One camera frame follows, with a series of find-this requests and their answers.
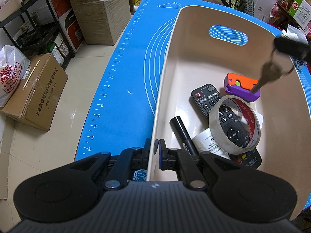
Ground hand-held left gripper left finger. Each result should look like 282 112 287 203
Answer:
73 138 151 191

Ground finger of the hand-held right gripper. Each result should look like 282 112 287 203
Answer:
251 47 294 94

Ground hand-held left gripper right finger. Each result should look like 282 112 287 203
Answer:
155 138 241 191

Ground black marker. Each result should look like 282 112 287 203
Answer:
169 116 200 156

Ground orange and purple box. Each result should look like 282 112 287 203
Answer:
224 73 261 102

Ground white labelled tube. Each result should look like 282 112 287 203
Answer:
192 128 231 161

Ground clear tape roll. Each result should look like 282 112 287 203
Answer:
208 95 261 155

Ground black remote control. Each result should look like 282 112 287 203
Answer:
191 84 262 169

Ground beige plastic storage bin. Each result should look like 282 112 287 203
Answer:
146 5 311 220

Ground white tissue pack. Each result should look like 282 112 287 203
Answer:
282 25 309 71

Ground green and white carton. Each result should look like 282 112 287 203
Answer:
288 0 311 29

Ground blue silicone baking mat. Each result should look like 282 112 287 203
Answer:
75 0 311 210

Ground long brown cardboard box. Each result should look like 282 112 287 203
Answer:
0 53 68 132

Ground large taped cardboard box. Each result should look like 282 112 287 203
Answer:
70 0 132 45

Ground white and red appliance box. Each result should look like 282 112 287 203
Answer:
59 8 85 53

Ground white plastic bag red print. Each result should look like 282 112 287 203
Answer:
0 45 31 107

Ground black metal rack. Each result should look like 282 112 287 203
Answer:
0 0 75 71

